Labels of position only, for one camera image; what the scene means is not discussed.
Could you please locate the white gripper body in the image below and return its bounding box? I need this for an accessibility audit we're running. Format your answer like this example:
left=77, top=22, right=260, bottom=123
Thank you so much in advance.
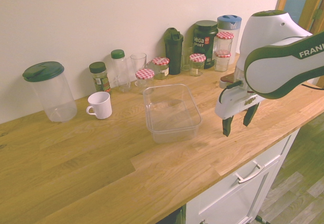
left=214, top=80, right=260, bottom=121

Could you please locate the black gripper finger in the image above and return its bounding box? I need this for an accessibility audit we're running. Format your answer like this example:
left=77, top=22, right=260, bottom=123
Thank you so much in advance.
left=242, top=101, right=261, bottom=127
left=221, top=115, right=234, bottom=137

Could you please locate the clear rectangular plastic container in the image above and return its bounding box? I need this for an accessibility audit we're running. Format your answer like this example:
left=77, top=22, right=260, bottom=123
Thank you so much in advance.
left=142, top=83, right=203, bottom=144

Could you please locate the empty jar red checkered lid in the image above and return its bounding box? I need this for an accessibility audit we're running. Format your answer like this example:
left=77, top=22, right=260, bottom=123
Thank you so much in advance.
left=135, top=68, right=155, bottom=88
left=214, top=52, right=232, bottom=72
left=215, top=31, right=234, bottom=56
left=189, top=53, right=207, bottom=77

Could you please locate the white kitchen cabinet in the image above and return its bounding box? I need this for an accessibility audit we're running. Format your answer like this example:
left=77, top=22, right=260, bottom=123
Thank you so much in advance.
left=185, top=127, right=302, bottom=224

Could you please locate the small clear drinking glass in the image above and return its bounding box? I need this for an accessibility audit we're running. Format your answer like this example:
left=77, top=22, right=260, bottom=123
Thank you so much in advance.
left=180, top=47, right=193, bottom=71

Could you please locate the black Vega Sport tub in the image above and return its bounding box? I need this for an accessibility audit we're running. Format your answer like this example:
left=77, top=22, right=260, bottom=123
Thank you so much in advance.
left=192, top=20, right=219, bottom=69

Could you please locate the clear pitcher blue lid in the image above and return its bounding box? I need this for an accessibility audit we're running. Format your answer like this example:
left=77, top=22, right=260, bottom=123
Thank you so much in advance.
left=217, top=14, right=242, bottom=65

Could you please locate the black shaker bottle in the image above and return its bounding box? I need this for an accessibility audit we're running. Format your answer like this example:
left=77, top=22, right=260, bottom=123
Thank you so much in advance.
left=163, top=27, right=184, bottom=76

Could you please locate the labelled jar red checkered lid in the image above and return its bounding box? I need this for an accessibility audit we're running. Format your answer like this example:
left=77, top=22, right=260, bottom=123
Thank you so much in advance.
left=151, top=57, right=170, bottom=80

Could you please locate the tall clear drinking glass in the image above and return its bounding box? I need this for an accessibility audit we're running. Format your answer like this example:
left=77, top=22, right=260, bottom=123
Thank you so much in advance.
left=130, top=52, right=147, bottom=76

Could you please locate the clear bottle green cap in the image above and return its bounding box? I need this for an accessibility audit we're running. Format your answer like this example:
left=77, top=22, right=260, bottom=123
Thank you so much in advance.
left=110, top=49, right=132, bottom=93

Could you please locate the white mug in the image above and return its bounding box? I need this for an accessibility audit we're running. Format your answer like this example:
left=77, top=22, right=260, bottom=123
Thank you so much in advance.
left=86, top=91, right=113, bottom=120

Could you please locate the spice jar dark lid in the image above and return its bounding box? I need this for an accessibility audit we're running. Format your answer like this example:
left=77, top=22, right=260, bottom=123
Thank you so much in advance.
left=89, top=61, right=112, bottom=95

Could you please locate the large clear canister green lid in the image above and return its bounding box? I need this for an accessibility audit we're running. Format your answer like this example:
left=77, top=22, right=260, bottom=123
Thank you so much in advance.
left=22, top=61, right=78, bottom=123

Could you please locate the white drawer handle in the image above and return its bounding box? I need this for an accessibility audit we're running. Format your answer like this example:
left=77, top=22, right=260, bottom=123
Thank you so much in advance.
left=234, top=162, right=265, bottom=184

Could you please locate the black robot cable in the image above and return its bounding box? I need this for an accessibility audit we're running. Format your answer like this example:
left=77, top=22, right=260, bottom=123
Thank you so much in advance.
left=301, top=83, right=324, bottom=91

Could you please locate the wooden door frame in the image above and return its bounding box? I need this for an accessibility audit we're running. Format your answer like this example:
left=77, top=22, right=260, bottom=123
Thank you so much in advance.
left=276, top=0, right=324, bottom=35

